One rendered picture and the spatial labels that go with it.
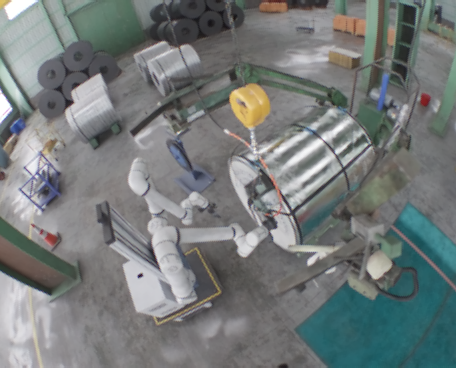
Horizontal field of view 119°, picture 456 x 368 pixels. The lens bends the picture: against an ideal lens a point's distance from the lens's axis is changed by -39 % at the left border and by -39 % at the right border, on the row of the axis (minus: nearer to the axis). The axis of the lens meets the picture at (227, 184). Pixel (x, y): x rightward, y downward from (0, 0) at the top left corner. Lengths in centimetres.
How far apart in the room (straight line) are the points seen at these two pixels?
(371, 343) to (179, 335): 230
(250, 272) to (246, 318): 59
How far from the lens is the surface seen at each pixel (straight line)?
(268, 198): 154
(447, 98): 554
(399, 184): 71
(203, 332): 283
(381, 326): 299
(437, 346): 350
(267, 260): 285
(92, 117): 613
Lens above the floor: 270
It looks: 49 degrees down
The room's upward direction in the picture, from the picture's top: 18 degrees counter-clockwise
